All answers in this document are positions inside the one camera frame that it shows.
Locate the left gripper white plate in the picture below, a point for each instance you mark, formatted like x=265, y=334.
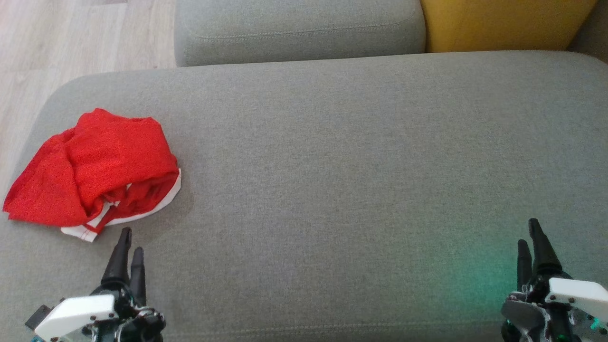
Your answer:
x=76, y=316

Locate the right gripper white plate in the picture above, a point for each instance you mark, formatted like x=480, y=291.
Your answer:
x=574, y=294

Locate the red shorts white trim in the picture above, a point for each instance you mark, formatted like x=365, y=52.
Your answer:
x=38, y=190

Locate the grey sofa seat cushion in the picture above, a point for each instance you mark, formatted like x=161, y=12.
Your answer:
x=361, y=190

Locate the grey sofa back cushion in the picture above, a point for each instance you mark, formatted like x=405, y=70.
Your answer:
x=294, y=28
x=593, y=33

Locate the yellow cushion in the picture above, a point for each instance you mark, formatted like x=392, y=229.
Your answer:
x=503, y=23

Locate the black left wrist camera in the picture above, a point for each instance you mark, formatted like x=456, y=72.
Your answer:
x=39, y=317

